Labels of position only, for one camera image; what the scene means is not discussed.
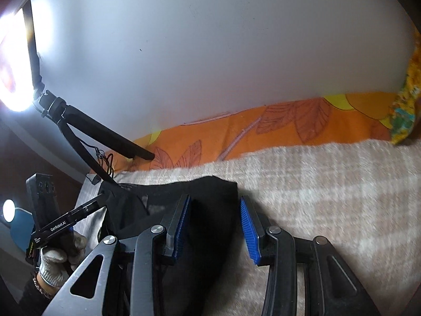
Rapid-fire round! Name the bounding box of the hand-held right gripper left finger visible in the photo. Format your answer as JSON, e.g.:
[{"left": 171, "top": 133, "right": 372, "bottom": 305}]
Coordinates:
[{"left": 49, "top": 194, "right": 192, "bottom": 316}]

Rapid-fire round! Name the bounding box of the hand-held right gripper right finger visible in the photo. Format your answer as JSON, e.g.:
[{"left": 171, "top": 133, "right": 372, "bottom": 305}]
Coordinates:
[{"left": 239, "top": 196, "right": 382, "bottom": 316}]

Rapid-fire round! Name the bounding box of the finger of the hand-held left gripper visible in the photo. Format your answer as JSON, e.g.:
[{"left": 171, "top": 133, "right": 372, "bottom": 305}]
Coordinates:
[{"left": 67, "top": 194, "right": 106, "bottom": 221}]

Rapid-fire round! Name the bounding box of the black t-shirt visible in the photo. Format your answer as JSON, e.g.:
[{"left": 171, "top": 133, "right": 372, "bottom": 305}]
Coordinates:
[{"left": 99, "top": 175, "right": 252, "bottom": 316}]

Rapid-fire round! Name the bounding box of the person's left forearm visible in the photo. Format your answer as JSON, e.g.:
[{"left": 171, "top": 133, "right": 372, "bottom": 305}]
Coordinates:
[{"left": 18, "top": 269, "right": 63, "bottom": 316}]

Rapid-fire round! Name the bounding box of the person's left hand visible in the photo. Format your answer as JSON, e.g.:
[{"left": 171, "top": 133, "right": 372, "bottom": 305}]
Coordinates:
[{"left": 37, "top": 230, "right": 88, "bottom": 287}]

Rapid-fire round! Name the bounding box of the blue plastic object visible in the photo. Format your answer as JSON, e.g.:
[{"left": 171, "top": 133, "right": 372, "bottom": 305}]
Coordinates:
[{"left": 0, "top": 199, "right": 37, "bottom": 253}]

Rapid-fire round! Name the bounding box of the black tripod stand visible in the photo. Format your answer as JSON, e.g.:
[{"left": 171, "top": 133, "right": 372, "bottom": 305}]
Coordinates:
[{"left": 33, "top": 89, "right": 155, "bottom": 185}]

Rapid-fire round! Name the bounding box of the beige plaid blanket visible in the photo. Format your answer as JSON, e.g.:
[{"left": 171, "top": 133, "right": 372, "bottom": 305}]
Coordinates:
[{"left": 77, "top": 140, "right": 421, "bottom": 316}]

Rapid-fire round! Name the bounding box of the orange leaf print bed sheet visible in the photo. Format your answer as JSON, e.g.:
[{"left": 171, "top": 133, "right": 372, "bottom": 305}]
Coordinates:
[{"left": 99, "top": 92, "right": 403, "bottom": 173}]

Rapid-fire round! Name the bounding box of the yellow patterned cloth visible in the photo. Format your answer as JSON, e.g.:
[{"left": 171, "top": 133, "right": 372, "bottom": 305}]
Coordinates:
[{"left": 390, "top": 44, "right": 421, "bottom": 145}]

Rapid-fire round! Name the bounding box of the black power cable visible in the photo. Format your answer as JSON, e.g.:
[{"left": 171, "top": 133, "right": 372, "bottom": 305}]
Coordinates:
[{"left": 81, "top": 140, "right": 116, "bottom": 185}]

